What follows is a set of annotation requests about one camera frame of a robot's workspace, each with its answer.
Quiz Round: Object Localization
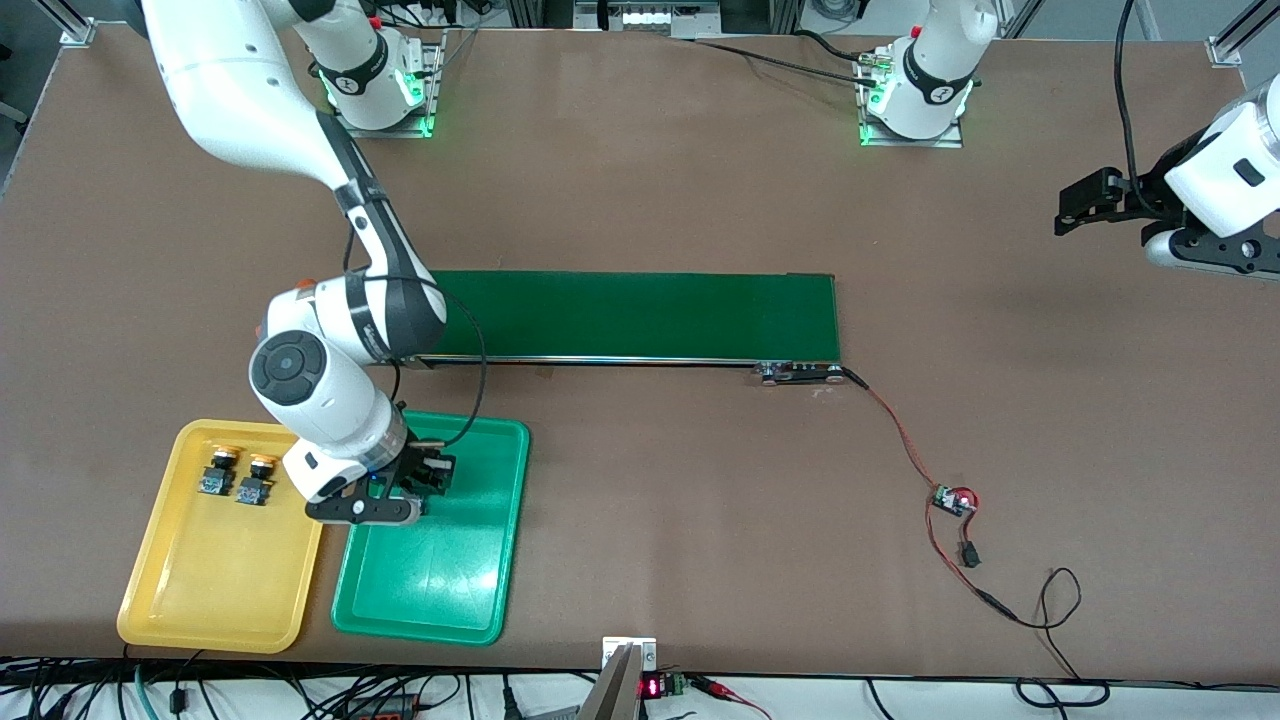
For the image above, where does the red clip lead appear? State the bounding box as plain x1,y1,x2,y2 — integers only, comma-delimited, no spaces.
690,676,773,720

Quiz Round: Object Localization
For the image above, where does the aluminium frame profile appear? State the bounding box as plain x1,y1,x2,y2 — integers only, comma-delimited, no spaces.
1205,0,1280,68
58,0,98,47

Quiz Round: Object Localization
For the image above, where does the yellow plastic tray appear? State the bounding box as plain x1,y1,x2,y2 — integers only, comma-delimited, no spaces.
116,418,341,655

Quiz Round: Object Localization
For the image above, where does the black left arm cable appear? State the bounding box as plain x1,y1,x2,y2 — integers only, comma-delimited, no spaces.
1113,0,1146,196

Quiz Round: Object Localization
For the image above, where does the orange black power strip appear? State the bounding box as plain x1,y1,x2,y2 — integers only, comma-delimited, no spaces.
340,695,421,720

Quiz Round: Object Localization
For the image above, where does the grey tapered camera post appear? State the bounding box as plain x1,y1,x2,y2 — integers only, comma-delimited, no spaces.
578,645,643,720

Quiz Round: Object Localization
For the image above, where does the thin black looped cable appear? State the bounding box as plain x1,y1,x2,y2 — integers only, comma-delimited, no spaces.
1010,567,1111,709

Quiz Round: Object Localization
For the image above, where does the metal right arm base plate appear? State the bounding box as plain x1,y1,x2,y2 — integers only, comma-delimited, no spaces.
345,30,446,139

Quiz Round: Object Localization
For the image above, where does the black base power cable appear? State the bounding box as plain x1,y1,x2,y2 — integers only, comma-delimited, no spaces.
690,30,883,87

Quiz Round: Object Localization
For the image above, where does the yellow push button switch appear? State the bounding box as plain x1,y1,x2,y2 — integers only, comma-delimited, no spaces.
235,453,279,506
196,443,239,497

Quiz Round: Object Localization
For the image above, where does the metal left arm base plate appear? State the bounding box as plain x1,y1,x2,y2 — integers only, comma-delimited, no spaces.
858,52,966,149

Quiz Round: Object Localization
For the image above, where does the green conveyor belt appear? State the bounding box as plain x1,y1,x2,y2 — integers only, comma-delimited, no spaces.
385,268,846,387

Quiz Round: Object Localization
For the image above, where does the small metal table bracket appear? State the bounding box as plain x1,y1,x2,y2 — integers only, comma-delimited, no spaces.
601,636,659,673

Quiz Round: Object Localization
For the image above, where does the green plastic tray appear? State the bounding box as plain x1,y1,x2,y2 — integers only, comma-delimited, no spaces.
330,409,531,647

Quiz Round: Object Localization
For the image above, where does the grey lit control box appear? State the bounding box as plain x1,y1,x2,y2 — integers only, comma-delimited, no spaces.
573,0,723,41

